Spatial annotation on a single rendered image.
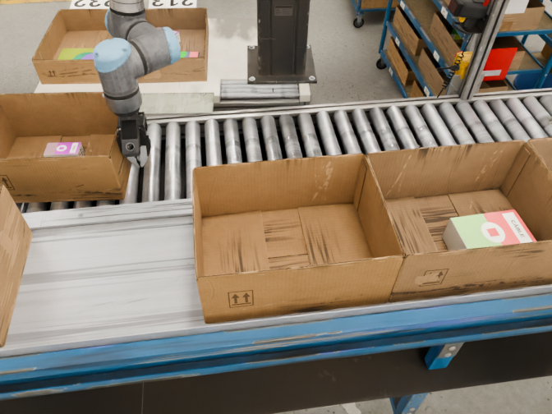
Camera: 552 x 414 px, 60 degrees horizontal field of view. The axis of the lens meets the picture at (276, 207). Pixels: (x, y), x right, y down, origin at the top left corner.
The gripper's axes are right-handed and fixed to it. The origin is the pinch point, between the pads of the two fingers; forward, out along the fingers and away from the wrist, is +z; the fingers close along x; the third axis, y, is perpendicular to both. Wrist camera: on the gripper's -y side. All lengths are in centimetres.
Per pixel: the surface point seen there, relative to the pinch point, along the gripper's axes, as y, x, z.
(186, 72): 49, -14, 1
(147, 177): 0.1, -1.2, 5.4
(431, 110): 22, -99, 5
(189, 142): 15.0, -13.9, 5.5
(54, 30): 80, 37, -1
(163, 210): -26.6, -8.6, -8.8
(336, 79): 155, -102, 80
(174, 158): 7.5, -9.2, 5.4
